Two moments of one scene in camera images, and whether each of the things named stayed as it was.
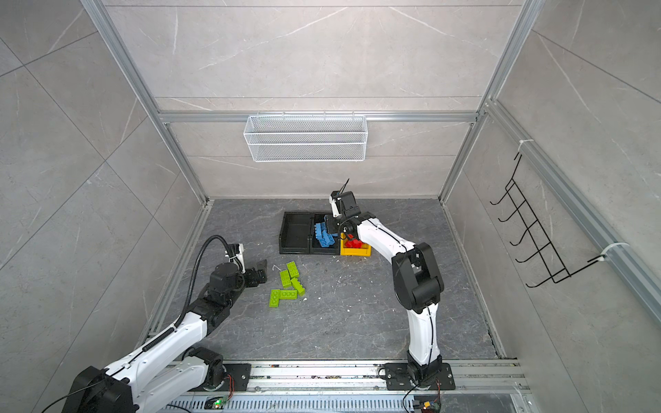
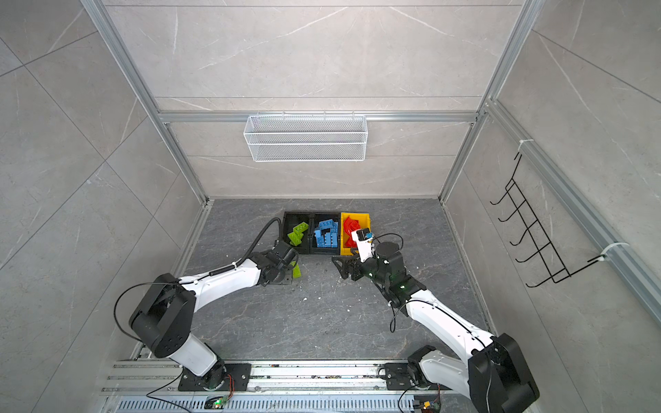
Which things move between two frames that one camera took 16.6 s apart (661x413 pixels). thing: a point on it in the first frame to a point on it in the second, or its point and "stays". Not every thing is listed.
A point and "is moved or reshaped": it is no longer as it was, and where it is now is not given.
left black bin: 295,234 stays
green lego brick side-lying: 299,286 to 300,228
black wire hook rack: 546,250 stays
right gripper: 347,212 to 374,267
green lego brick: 286,279 is moved or reshaped
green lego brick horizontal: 289,294 to 295,238
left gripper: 253,280 to 289,279
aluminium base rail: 478,386 stays
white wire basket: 307,138 stays
